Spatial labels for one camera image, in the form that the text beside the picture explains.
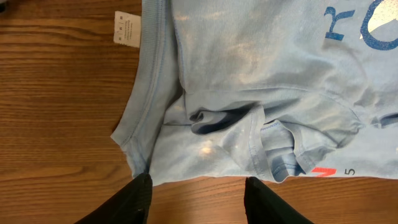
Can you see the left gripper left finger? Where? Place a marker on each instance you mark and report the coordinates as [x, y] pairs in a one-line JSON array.
[[130, 205]]

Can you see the light blue printed t-shirt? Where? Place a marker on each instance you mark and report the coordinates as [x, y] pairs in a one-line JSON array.
[[270, 89]]

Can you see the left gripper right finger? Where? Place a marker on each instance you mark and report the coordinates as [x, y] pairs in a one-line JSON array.
[[263, 206]]

